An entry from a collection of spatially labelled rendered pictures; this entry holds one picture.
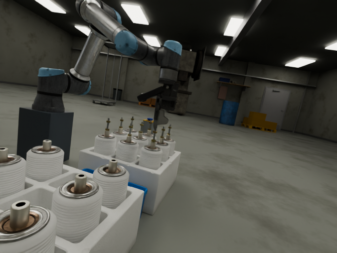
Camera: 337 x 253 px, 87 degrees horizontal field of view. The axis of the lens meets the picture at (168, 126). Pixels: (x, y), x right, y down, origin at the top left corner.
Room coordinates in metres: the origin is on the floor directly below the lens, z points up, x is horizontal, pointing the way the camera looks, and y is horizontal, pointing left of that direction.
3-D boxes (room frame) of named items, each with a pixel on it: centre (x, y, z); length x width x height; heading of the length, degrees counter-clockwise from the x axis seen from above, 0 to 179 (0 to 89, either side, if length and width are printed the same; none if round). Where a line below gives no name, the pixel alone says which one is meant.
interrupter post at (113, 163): (0.46, 0.13, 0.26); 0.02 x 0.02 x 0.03
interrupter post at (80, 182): (0.35, 0.16, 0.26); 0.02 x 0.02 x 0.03
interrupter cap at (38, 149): (0.52, 0.36, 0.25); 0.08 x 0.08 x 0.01
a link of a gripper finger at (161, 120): (0.73, 0.04, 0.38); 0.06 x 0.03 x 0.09; 89
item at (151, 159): (0.75, 0.05, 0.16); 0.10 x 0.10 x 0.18
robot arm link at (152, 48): (0.79, 0.13, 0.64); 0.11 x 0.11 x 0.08; 60
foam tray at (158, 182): (0.90, 0.14, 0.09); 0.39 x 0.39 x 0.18; 75
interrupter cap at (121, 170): (0.46, 0.13, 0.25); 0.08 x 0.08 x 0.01
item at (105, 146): (0.81, 0.28, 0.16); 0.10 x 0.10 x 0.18
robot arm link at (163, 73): (0.75, 0.04, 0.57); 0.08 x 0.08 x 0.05
